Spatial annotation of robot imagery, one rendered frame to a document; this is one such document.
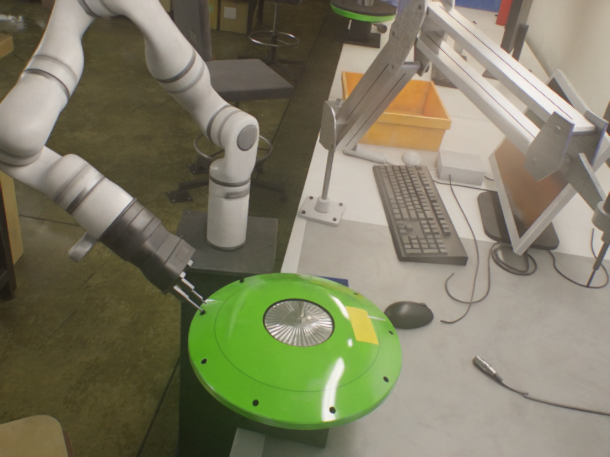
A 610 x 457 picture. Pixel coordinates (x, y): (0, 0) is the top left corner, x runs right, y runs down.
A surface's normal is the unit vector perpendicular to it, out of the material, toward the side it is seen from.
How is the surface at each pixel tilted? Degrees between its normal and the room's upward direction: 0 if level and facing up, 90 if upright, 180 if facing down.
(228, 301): 21
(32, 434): 0
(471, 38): 8
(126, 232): 63
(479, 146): 0
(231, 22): 90
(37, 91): 31
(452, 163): 0
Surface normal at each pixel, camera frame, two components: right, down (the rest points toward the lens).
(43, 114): 0.75, -0.46
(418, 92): 0.00, 0.46
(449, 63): 0.16, -0.76
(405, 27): -0.93, 0.09
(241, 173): 0.69, 0.43
